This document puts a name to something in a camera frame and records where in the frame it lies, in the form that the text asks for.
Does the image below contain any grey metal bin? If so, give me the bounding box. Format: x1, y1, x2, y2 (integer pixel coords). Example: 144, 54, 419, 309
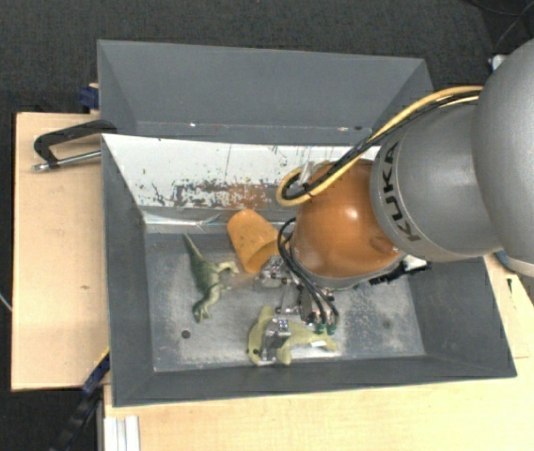
96, 39, 518, 408

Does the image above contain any black cylinder on white bracket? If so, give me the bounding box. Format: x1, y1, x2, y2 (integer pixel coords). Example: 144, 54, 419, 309
369, 255, 432, 286

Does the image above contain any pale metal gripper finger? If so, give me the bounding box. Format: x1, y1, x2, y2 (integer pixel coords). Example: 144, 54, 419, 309
259, 317, 293, 363
222, 259, 292, 292

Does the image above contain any pale yellow toy animal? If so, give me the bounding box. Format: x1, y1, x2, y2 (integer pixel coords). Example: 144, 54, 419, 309
246, 304, 338, 367

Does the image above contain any orange plastic cup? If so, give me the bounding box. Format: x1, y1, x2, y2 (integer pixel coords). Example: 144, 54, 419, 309
227, 208, 281, 275

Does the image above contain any green toy dinosaur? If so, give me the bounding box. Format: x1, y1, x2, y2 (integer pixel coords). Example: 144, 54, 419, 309
181, 232, 241, 324

